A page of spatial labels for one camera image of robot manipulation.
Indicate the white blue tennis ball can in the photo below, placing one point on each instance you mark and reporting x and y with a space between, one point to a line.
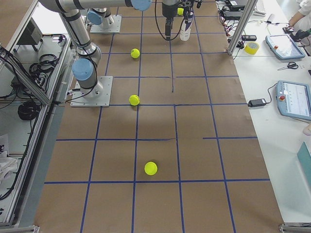
186 27

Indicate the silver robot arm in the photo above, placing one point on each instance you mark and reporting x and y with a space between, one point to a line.
85 68
104 12

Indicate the tennis ball front Roland Garros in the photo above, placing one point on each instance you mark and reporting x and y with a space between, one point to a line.
180 11

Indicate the tennis ball near base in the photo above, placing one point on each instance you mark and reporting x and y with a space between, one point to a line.
135 53
150 168

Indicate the tennis ball centre back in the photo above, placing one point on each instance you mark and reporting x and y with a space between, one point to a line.
134 100

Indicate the black remote phone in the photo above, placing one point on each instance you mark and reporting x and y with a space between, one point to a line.
248 38

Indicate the yellow tape roll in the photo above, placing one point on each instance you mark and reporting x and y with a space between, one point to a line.
251 48

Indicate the far blue teach pendant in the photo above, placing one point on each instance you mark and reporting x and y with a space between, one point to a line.
283 47

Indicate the blue teach pendant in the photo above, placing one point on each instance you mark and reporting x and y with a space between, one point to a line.
283 47
294 99

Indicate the black power adapter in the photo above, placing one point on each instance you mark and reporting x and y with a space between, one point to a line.
257 102

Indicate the black scissors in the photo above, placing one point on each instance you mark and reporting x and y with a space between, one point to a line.
290 65

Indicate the near blue teach pendant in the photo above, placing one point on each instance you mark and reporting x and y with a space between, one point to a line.
294 99

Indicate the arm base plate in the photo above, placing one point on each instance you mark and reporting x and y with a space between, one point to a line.
105 25
99 96

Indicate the aluminium frame post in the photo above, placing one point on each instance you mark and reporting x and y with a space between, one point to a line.
248 10

